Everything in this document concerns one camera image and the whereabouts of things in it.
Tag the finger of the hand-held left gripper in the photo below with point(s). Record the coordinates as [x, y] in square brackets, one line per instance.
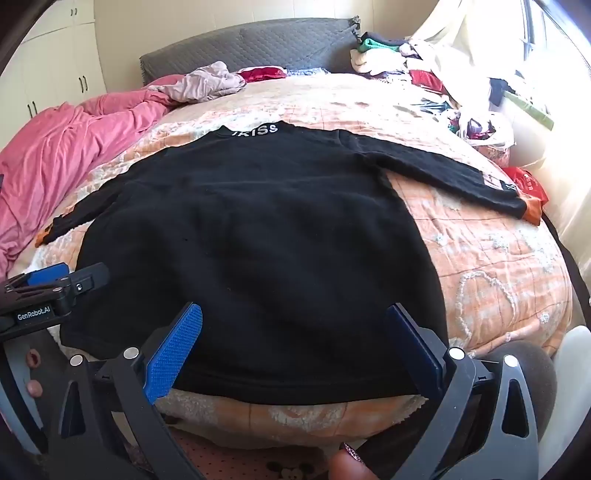
[46, 274]
[87, 279]

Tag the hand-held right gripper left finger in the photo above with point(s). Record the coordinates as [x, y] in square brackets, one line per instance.
[178, 350]

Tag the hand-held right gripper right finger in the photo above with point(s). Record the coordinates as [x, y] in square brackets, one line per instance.
[413, 350]

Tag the black sweater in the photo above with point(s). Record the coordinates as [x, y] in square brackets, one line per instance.
[254, 254]

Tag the white bag of clothes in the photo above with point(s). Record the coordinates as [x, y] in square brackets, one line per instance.
[485, 131]

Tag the small heap of clothes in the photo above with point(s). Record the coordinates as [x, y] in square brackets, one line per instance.
[498, 90]

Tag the pile of clothes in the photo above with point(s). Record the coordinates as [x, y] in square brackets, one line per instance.
[397, 60]

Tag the person's left hand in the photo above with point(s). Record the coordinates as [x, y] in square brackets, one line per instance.
[34, 387]

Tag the person's right hand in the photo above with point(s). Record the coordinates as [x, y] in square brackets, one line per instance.
[351, 468]

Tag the orange plaid blanket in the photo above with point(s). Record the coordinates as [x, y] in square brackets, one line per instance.
[485, 258]

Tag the pink duvet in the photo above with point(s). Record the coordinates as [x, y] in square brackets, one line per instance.
[55, 147]

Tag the red plastic bag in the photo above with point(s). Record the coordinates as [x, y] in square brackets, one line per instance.
[526, 182]

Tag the white wardrobe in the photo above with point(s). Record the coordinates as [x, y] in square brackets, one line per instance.
[60, 60]

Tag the crumpled mauve garment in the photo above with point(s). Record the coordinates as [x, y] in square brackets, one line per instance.
[203, 83]

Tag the white curtain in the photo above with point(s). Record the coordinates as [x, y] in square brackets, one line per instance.
[568, 161]

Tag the green sill cushion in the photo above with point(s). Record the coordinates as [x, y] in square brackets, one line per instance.
[531, 110]

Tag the red cloth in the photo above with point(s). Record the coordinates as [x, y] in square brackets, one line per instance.
[261, 74]

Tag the grey quilted headboard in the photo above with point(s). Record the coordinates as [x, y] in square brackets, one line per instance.
[258, 46]

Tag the blue patterned pillow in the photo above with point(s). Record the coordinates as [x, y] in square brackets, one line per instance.
[307, 71]

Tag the window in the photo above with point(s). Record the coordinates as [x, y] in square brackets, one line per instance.
[535, 23]

